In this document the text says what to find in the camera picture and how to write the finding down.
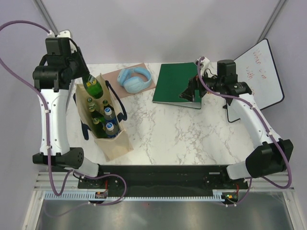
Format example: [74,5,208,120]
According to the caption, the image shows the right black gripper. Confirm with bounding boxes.
[179,68,224,103]

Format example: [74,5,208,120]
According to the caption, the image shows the blue cap water bottle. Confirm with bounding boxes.
[106,122,119,138]
[104,107,118,125]

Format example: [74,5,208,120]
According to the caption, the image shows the blue cap water bottle front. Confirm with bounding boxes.
[106,122,119,138]

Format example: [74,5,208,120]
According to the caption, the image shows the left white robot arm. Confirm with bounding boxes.
[33,30,105,188]

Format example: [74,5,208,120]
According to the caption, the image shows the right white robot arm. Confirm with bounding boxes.
[180,57,294,189]

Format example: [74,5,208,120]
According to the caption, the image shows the green glass bottle in bag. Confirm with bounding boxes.
[93,118,106,138]

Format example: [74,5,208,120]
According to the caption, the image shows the beige canvas tote bag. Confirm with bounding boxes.
[74,74,133,161]

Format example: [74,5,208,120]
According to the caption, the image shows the green binder folder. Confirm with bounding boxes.
[153,62,201,109]

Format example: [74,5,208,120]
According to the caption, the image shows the brown cardboard sheet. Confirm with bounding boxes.
[102,63,156,98]

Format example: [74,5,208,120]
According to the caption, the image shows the green glass bottle yellow cap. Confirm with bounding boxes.
[103,100,114,111]

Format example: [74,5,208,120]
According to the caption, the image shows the light blue headphones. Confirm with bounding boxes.
[117,67,152,93]

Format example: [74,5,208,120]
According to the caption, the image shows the small whiteboard with writing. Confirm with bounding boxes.
[235,39,284,110]

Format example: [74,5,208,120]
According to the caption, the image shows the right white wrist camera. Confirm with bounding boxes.
[196,57,211,72]

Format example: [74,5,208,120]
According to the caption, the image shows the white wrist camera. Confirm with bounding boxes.
[57,30,71,38]
[196,57,211,72]

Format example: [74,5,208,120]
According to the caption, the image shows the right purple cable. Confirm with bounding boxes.
[196,56,293,207]

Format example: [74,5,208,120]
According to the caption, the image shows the purple cable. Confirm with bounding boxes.
[0,21,128,209]
[196,56,293,207]

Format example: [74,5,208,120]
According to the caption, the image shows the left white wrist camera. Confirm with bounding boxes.
[57,30,71,38]

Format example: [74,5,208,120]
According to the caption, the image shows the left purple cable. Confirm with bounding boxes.
[0,21,128,209]

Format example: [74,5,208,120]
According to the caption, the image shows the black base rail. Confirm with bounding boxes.
[78,165,248,196]

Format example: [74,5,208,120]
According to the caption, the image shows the white cable duct strip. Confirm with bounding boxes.
[44,191,231,202]

